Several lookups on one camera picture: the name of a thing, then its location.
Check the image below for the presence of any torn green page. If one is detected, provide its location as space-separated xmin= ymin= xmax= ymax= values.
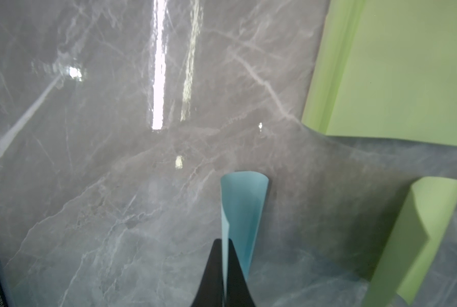
xmin=362 ymin=177 xmax=457 ymax=306

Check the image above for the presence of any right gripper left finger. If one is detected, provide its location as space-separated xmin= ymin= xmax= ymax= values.
xmin=191 ymin=239 xmax=224 ymax=307

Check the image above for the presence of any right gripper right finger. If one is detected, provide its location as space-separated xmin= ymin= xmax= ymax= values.
xmin=225 ymin=239 xmax=255 ymax=307

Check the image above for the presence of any large green memo pad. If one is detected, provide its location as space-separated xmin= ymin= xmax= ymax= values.
xmin=302 ymin=1 xmax=457 ymax=147

